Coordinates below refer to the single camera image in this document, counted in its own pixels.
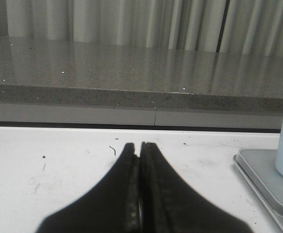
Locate white pleated curtain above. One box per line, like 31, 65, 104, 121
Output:
0, 0, 283, 56

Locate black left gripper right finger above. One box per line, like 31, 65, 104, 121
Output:
140, 142, 251, 233

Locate silver digital kitchen scale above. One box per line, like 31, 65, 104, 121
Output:
233, 149, 283, 232

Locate grey stone counter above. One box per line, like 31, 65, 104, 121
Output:
0, 36, 283, 129

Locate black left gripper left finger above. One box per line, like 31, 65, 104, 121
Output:
37, 143, 140, 233

